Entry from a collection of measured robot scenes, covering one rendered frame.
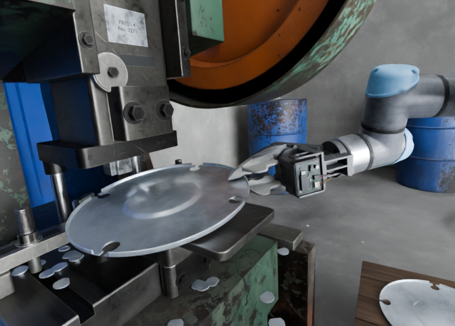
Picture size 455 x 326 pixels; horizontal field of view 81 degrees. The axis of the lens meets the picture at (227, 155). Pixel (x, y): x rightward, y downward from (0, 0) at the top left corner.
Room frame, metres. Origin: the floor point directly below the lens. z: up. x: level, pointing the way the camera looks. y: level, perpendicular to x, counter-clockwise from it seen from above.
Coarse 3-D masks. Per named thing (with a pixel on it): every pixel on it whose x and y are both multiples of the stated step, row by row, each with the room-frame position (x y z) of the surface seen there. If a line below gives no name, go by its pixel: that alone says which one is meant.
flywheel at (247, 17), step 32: (224, 0) 0.79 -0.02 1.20; (256, 0) 0.73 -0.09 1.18; (288, 0) 0.68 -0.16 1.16; (320, 0) 0.60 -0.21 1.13; (224, 32) 0.79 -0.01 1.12; (256, 32) 0.73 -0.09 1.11; (288, 32) 0.64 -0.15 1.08; (320, 32) 0.67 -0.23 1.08; (192, 64) 0.83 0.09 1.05; (224, 64) 0.76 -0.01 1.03; (256, 64) 0.69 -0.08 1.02; (288, 64) 0.71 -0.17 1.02
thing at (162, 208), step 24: (168, 168) 0.57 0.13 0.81; (216, 168) 0.53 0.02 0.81; (120, 192) 0.47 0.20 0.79; (144, 192) 0.44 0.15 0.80; (168, 192) 0.43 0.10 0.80; (192, 192) 0.41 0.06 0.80; (216, 192) 0.42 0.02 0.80; (240, 192) 0.40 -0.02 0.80; (72, 216) 0.40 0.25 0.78; (96, 216) 0.39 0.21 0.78; (120, 216) 0.38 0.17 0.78; (144, 216) 0.36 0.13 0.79; (168, 216) 0.36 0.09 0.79; (192, 216) 0.35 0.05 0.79; (216, 216) 0.34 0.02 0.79; (72, 240) 0.33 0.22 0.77; (96, 240) 0.32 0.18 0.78; (120, 240) 0.32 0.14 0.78; (144, 240) 0.31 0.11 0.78; (168, 240) 0.30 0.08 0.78; (192, 240) 0.29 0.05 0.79
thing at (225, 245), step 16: (256, 208) 0.39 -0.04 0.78; (224, 224) 0.34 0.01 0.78; (240, 224) 0.34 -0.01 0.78; (256, 224) 0.34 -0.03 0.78; (208, 240) 0.30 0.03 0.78; (224, 240) 0.30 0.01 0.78; (240, 240) 0.30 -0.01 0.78; (144, 256) 0.39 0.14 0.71; (160, 256) 0.36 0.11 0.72; (176, 256) 0.37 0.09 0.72; (192, 256) 0.40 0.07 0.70; (208, 256) 0.28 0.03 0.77; (224, 256) 0.27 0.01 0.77; (160, 272) 0.37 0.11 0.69; (176, 272) 0.37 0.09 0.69; (192, 272) 0.39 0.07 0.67; (176, 288) 0.36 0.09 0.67
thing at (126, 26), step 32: (96, 0) 0.42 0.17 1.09; (128, 0) 0.46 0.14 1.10; (96, 32) 0.41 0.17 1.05; (128, 32) 0.45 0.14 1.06; (160, 32) 0.51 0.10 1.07; (128, 64) 0.45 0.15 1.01; (160, 64) 0.50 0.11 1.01; (64, 96) 0.44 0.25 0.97; (96, 96) 0.40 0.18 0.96; (128, 96) 0.41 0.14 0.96; (160, 96) 0.46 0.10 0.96; (64, 128) 0.45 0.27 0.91; (96, 128) 0.39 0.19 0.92; (128, 128) 0.40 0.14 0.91; (160, 128) 0.45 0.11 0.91
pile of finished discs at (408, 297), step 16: (384, 288) 0.70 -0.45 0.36; (400, 288) 0.70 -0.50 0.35; (416, 288) 0.70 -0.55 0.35; (448, 288) 0.69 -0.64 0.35; (384, 304) 0.64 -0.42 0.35; (400, 304) 0.64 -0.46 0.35; (416, 304) 0.63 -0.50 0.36; (432, 304) 0.63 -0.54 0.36; (448, 304) 0.63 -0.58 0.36; (400, 320) 0.59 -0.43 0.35; (416, 320) 0.59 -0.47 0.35; (432, 320) 0.58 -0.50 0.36; (448, 320) 0.57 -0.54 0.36
